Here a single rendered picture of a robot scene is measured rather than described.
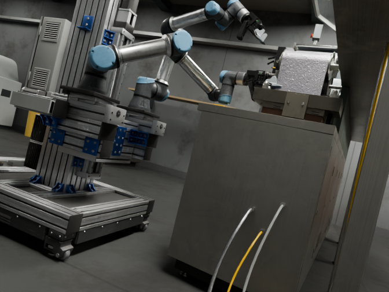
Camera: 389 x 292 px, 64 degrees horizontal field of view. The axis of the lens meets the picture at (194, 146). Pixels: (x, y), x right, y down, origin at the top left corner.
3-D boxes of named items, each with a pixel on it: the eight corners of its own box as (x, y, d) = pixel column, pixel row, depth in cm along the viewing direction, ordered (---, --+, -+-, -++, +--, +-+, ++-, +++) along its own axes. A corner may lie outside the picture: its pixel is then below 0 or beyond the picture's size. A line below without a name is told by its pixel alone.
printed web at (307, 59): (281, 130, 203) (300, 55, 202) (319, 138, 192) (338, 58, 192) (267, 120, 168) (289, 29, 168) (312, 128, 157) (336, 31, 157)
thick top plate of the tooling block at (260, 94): (260, 105, 167) (263, 94, 167) (340, 118, 149) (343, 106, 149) (252, 98, 153) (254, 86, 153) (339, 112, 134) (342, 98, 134)
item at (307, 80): (272, 98, 169) (281, 65, 168) (318, 105, 158) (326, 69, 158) (272, 98, 168) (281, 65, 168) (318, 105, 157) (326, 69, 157)
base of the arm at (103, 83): (70, 87, 161) (74, 68, 161) (89, 94, 175) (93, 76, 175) (93, 91, 155) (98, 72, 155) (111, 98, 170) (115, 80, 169)
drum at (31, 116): (45, 139, 672) (51, 112, 671) (30, 138, 638) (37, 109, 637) (33, 135, 685) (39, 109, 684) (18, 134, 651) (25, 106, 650)
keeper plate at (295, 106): (282, 116, 145) (287, 93, 145) (304, 119, 141) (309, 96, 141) (281, 115, 143) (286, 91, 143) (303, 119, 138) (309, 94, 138)
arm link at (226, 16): (209, 18, 194) (222, 4, 190) (219, 26, 204) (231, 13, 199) (215, 25, 191) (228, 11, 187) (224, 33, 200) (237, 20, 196)
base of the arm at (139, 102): (123, 105, 207) (127, 91, 207) (135, 110, 221) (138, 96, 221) (142, 110, 202) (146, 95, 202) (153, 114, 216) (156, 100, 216)
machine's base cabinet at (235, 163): (272, 219, 383) (289, 152, 382) (327, 237, 353) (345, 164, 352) (161, 273, 159) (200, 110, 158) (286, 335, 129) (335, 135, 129)
